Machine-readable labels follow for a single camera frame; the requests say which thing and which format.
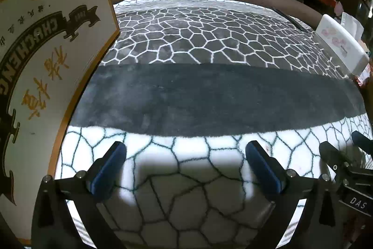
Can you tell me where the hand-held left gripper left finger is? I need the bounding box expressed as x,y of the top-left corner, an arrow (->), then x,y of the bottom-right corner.
31,141 -> 128,249

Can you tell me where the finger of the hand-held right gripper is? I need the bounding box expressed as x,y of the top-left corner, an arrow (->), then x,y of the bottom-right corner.
351,130 -> 373,154
319,141 -> 353,171

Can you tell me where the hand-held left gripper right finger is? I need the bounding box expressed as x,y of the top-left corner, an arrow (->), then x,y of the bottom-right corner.
245,140 -> 343,249

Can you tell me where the printed cardboard box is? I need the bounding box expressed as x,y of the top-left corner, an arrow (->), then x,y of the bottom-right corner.
0,0 -> 120,246

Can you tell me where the grey white patterned blanket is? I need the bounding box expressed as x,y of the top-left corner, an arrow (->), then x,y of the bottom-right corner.
60,0 -> 373,249

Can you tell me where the white tissue box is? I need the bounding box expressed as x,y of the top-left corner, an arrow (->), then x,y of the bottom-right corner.
315,12 -> 370,76

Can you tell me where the black flat bar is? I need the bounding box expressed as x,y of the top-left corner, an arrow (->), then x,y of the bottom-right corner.
271,6 -> 309,33

